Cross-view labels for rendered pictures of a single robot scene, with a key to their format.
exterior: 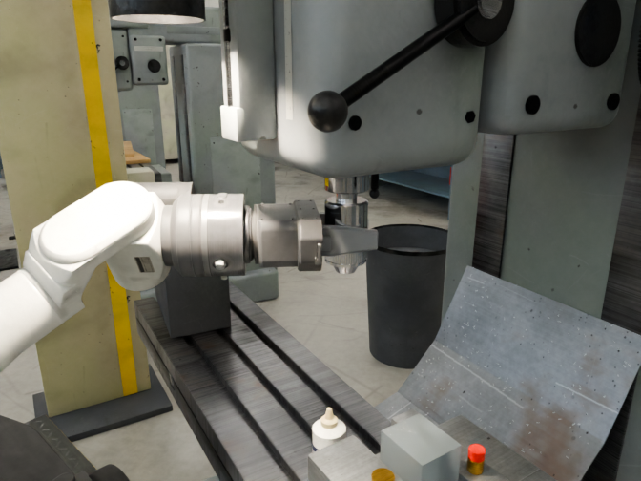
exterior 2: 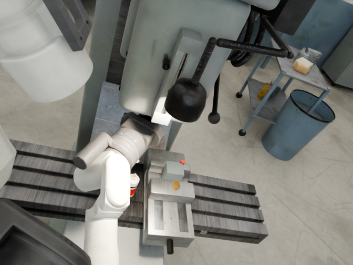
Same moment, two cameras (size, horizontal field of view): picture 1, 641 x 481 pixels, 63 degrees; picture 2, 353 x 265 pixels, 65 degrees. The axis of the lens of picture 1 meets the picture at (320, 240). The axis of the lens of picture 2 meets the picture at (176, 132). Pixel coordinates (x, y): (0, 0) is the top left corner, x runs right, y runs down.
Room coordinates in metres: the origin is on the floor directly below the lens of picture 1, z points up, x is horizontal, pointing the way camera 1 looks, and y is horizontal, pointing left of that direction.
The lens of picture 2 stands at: (0.35, 0.55, 1.74)
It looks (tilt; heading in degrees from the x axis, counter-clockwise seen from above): 40 degrees down; 282
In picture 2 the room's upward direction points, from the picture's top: 25 degrees clockwise
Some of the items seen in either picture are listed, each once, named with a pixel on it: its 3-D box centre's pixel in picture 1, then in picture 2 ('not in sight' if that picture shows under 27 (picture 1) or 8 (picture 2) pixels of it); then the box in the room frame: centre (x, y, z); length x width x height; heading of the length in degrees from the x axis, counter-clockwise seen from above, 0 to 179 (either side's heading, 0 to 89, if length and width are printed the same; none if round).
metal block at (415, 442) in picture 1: (419, 462); (172, 173); (0.44, -0.10, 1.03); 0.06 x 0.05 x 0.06; 33
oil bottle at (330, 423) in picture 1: (328, 447); (131, 183); (0.53, -0.01, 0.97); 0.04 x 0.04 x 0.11
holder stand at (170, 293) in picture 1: (187, 267); not in sight; (1.03, 0.28, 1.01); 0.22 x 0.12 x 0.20; 24
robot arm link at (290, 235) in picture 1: (262, 236); (133, 139); (0.55, 0.06, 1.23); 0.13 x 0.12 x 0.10; 6
